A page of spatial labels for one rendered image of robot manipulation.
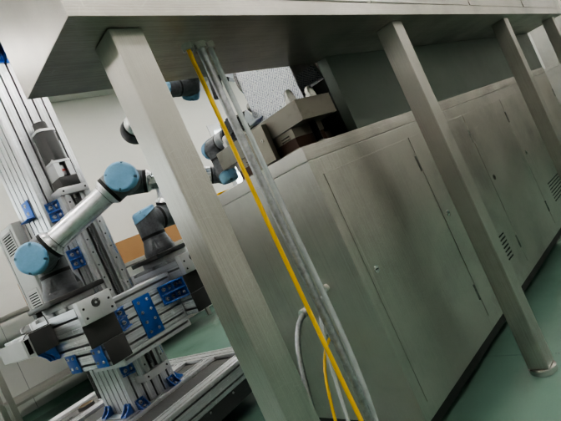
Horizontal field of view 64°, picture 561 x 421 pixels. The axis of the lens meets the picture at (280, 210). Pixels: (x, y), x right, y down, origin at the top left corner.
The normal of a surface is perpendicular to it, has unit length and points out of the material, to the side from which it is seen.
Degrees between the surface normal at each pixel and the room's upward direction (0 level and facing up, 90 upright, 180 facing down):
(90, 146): 90
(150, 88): 90
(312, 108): 90
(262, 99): 90
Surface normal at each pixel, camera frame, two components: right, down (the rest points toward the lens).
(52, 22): -0.65, 0.30
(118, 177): 0.28, -0.17
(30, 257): 0.10, 0.01
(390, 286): 0.63, -0.29
